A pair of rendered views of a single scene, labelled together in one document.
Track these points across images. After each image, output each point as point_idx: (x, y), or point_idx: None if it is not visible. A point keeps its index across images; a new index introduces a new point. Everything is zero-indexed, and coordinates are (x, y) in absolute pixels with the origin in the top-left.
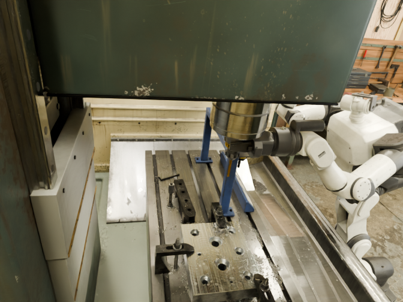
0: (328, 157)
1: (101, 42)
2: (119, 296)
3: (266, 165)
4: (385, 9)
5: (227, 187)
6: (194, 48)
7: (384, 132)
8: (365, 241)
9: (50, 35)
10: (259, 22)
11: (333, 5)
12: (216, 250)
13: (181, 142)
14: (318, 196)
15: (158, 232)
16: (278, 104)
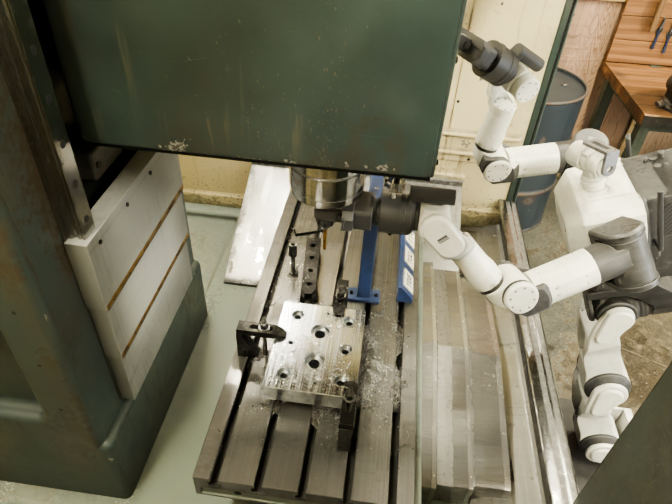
0: (455, 245)
1: (127, 96)
2: (213, 377)
3: (501, 231)
4: None
5: (365, 261)
6: (224, 105)
7: (621, 214)
8: (614, 387)
9: (79, 88)
10: (297, 80)
11: (390, 62)
12: (315, 342)
13: None
14: None
15: (262, 306)
16: None
